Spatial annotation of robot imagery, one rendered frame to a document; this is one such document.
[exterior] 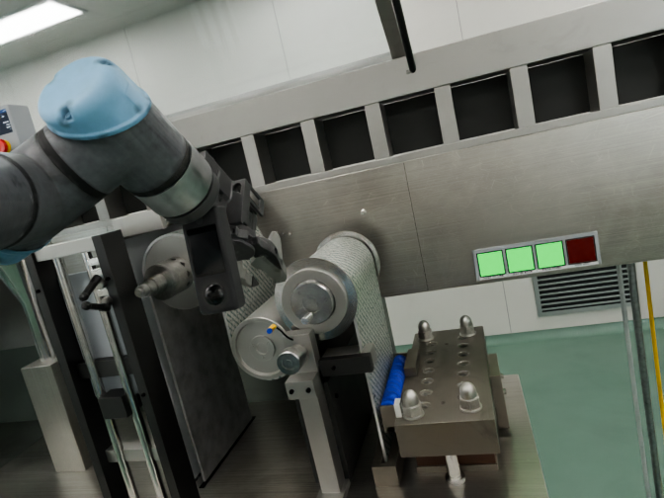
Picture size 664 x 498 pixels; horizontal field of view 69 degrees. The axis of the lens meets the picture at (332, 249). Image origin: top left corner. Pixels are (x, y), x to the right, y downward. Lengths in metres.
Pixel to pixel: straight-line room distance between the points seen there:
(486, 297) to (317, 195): 2.58
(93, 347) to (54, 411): 0.41
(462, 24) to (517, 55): 2.39
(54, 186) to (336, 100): 0.77
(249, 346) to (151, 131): 0.54
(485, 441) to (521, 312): 2.82
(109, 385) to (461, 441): 0.61
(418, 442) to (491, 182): 0.55
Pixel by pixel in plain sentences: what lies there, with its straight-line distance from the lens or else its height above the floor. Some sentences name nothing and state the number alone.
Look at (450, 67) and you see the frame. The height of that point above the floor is 1.61.
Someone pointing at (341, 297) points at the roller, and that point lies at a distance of 0.82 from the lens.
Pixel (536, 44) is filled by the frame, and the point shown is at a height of 1.61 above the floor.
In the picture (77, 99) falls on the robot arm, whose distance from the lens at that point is 0.44.
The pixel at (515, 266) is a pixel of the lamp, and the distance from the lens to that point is 1.12.
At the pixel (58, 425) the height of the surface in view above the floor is 1.02.
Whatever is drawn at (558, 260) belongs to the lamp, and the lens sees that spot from 1.13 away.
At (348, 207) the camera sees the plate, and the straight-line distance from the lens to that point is 1.12.
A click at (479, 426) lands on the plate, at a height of 1.02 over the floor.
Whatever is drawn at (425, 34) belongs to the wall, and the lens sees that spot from 3.49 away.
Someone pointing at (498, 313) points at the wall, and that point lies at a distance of 3.64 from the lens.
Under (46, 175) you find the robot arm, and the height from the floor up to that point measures 1.51.
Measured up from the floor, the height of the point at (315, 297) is 1.26.
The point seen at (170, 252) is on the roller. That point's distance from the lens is 0.94.
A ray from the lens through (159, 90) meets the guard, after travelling 1.25.
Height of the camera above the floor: 1.47
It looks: 9 degrees down
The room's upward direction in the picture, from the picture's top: 13 degrees counter-clockwise
